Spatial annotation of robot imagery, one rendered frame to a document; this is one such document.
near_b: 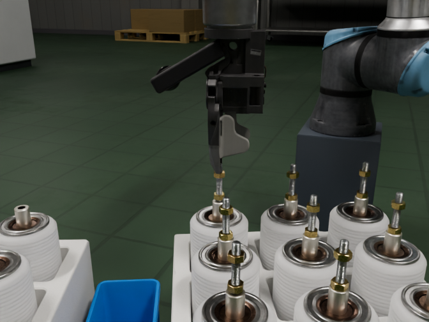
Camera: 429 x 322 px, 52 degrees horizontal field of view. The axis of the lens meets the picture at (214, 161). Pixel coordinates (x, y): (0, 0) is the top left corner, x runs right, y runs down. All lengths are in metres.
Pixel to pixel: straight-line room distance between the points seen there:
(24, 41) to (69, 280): 3.86
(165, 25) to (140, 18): 0.80
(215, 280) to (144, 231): 0.64
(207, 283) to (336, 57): 0.60
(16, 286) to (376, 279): 0.48
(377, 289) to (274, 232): 0.17
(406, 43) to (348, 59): 0.13
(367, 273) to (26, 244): 0.50
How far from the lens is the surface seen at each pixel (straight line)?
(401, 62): 0.92
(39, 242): 0.73
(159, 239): 1.17
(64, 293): 0.72
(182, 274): 0.72
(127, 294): 0.83
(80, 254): 0.80
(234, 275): 0.49
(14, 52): 4.38
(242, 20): 0.61
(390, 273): 0.65
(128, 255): 1.12
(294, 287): 0.62
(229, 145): 0.65
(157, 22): 6.80
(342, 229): 0.75
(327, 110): 1.02
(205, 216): 0.72
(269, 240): 0.73
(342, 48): 1.00
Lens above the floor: 0.58
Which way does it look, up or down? 20 degrees down
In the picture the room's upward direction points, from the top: straight up
